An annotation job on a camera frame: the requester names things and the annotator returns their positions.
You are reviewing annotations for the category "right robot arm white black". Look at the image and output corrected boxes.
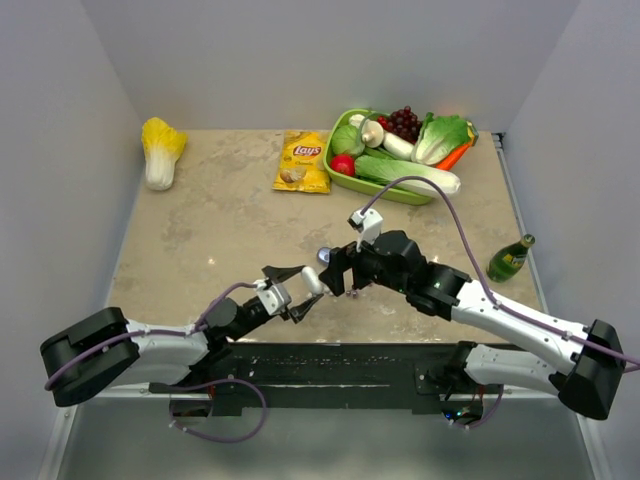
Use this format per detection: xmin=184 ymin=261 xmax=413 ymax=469
xmin=319 ymin=230 xmax=626 ymax=420

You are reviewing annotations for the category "red tomato toy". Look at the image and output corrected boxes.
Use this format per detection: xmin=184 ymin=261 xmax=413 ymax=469
xmin=330 ymin=154 xmax=356 ymax=177

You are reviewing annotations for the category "yellow Lays chips bag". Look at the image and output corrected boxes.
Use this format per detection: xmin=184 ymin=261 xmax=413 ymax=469
xmin=272 ymin=130 xmax=330 ymax=194

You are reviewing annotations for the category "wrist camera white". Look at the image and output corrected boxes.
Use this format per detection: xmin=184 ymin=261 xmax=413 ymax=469
xmin=348 ymin=207 xmax=383 ymax=252
xmin=253 ymin=279 xmax=292 ymax=316

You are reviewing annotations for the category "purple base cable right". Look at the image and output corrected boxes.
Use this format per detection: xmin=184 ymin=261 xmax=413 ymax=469
xmin=449 ymin=387 xmax=504 ymax=430

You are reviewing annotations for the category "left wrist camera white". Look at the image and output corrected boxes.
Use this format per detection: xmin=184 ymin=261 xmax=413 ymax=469
xmin=253 ymin=279 xmax=292 ymax=316

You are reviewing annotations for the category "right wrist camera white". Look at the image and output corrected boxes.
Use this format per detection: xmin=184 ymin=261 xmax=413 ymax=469
xmin=348 ymin=207 xmax=383 ymax=252

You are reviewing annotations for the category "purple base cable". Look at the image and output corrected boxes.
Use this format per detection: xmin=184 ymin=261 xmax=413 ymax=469
xmin=449 ymin=387 xmax=504 ymax=430
xmin=168 ymin=375 xmax=271 ymax=445

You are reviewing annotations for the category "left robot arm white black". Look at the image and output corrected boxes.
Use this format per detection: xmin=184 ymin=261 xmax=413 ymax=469
xmin=40 ymin=266 xmax=326 ymax=407

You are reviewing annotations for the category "green glass bottle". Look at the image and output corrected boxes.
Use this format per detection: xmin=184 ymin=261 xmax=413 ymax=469
xmin=486 ymin=234 xmax=536 ymax=283

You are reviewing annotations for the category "round green cabbage toy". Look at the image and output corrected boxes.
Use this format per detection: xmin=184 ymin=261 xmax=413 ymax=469
xmin=330 ymin=125 xmax=365 ymax=158

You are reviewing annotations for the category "yellow napa cabbage toy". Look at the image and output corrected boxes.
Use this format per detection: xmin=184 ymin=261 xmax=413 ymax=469
xmin=141 ymin=117 xmax=188 ymax=191

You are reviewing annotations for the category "green plastic tray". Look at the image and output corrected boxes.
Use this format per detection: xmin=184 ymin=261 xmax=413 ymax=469
xmin=323 ymin=108 xmax=432 ymax=206

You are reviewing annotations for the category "green leafy lettuce toy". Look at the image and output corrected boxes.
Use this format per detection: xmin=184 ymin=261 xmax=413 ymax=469
xmin=410 ymin=112 xmax=470 ymax=166

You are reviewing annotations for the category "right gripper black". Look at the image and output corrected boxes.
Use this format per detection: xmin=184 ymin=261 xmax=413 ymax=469
xmin=319 ymin=227 xmax=410 ymax=297

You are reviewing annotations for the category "small white mushroom toy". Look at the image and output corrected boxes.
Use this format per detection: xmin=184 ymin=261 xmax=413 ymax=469
xmin=348 ymin=114 xmax=365 ymax=128

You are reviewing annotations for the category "orange carrot toy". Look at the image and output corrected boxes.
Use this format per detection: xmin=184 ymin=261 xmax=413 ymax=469
xmin=436 ymin=143 xmax=472 ymax=171

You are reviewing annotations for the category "white king oyster mushroom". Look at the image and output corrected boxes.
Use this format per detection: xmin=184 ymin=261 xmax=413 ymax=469
xmin=360 ymin=120 xmax=414 ymax=161

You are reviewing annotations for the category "long green napa cabbage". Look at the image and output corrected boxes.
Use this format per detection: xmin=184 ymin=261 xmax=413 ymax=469
xmin=355 ymin=155 xmax=461 ymax=195

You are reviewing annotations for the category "dark red grapes bunch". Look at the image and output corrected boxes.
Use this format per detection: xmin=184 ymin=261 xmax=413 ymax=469
xmin=376 ymin=106 xmax=423 ymax=144

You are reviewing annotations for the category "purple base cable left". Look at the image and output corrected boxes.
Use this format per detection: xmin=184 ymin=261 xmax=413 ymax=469
xmin=168 ymin=375 xmax=271 ymax=445

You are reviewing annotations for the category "blue-grey earbud charging case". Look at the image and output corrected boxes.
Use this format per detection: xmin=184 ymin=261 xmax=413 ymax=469
xmin=317 ymin=247 xmax=331 ymax=265

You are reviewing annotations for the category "white earbud charging case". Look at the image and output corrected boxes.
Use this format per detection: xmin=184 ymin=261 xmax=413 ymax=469
xmin=300 ymin=266 xmax=325 ymax=296

